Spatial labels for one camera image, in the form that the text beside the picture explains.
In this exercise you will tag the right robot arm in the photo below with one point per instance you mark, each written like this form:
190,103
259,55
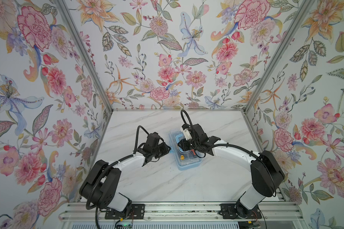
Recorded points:
266,174

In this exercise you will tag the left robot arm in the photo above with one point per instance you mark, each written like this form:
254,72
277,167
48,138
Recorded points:
100,187

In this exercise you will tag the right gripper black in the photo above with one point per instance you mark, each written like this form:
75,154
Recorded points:
182,143

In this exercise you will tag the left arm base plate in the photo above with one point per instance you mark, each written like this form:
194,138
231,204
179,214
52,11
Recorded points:
132,211

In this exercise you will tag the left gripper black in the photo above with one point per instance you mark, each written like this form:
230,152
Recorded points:
165,150

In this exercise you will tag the aluminium mounting rail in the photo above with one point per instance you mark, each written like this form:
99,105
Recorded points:
191,211

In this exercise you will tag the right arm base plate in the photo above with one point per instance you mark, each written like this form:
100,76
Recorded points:
238,211

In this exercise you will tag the blue transparent plastic toolbox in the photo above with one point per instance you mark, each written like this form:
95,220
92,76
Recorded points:
192,159

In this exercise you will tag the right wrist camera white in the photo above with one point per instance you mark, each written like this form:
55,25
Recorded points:
186,133

